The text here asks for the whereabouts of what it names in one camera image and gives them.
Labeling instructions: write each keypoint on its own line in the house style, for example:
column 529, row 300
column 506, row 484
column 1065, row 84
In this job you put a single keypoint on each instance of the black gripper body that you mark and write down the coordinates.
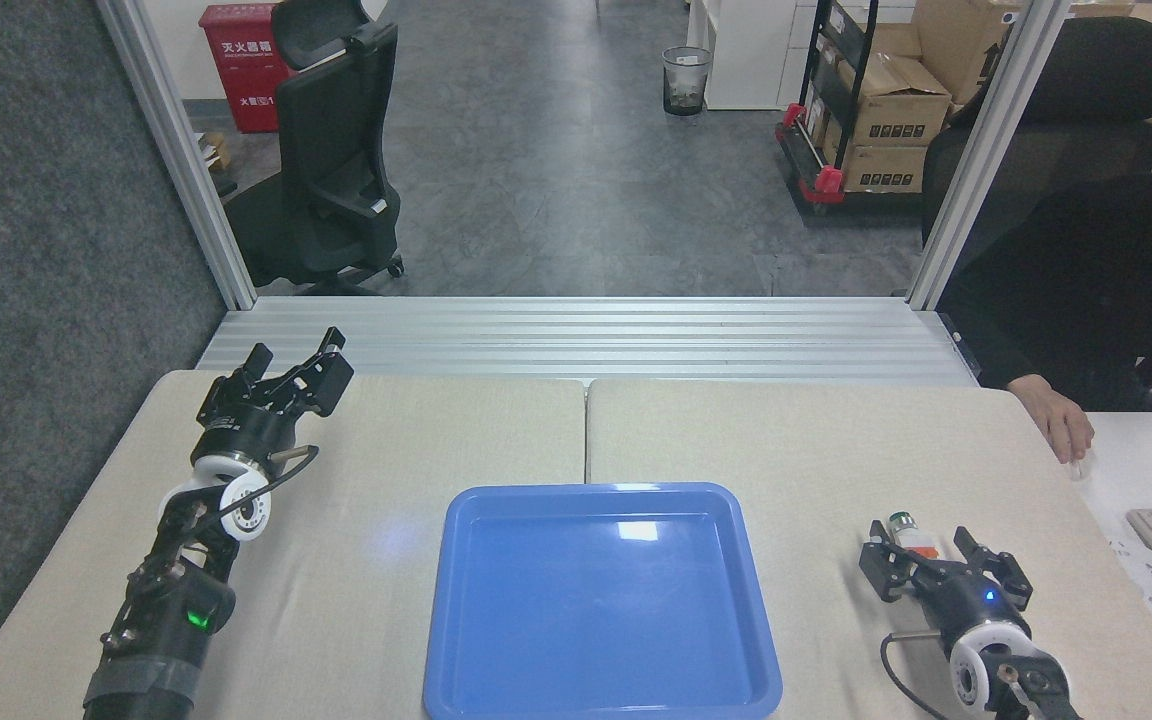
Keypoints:
column 241, row 432
column 966, row 602

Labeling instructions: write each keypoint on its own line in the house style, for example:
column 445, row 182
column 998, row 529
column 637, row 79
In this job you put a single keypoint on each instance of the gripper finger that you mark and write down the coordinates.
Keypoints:
column 326, row 385
column 236, row 385
column 1006, row 570
column 886, row 575

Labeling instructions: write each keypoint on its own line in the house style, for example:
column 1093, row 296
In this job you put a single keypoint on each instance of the white orange switch part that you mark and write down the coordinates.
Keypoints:
column 908, row 535

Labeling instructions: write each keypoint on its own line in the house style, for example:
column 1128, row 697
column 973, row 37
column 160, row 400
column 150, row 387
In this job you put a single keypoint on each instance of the blue plastic tray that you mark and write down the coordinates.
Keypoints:
column 596, row 620

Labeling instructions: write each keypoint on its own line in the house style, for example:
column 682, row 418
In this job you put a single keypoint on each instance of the person's hand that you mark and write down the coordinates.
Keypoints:
column 1061, row 420

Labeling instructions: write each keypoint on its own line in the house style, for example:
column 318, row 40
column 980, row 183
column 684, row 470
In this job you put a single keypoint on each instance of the beige table mat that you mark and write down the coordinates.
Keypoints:
column 366, row 560
column 816, row 460

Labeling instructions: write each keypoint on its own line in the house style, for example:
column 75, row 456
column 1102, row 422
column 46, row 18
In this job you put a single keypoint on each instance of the white power strip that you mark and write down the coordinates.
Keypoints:
column 1151, row 585

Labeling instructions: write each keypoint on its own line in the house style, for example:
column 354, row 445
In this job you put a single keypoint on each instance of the black office chair with armrests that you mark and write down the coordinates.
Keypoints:
column 331, row 150

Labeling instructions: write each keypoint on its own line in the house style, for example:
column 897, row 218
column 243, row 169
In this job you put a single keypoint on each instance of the person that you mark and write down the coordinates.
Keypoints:
column 1096, row 270

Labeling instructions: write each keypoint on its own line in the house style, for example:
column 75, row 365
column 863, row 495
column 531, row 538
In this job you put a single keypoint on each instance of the red fire extinguisher box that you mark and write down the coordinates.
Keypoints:
column 241, row 70

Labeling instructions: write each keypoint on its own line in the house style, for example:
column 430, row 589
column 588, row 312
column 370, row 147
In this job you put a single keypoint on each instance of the black red shelf cart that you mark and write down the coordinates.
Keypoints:
column 821, row 180

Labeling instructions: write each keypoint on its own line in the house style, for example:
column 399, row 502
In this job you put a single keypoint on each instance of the flat cardboard box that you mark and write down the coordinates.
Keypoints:
column 881, row 168

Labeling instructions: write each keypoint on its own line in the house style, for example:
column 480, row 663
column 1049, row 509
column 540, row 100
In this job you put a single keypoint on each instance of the open cardboard box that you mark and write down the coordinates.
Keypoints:
column 896, row 105

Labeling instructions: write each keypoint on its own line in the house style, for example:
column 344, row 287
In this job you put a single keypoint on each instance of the black mesh waste bin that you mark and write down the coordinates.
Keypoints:
column 686, row 80

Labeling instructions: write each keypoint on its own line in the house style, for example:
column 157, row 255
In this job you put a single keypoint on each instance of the black office chair with headrest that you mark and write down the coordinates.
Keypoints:
column 1106, row 90

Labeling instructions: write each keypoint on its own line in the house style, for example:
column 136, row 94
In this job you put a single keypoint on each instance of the large cardboard box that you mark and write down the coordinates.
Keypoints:
column 961, row 45

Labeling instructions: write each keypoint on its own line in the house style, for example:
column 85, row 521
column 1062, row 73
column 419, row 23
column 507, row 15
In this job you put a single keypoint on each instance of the white cabinet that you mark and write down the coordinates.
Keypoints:
column 741, row 50

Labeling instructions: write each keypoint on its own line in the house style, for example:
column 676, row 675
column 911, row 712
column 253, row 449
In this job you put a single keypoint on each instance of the silver aluminium post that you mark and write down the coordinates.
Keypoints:
column 186, row 160
column 986, row 150

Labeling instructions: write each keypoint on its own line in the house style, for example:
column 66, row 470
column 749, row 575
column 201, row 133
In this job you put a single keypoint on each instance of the silver aluminium rail bed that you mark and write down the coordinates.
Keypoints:
column 586, row 340

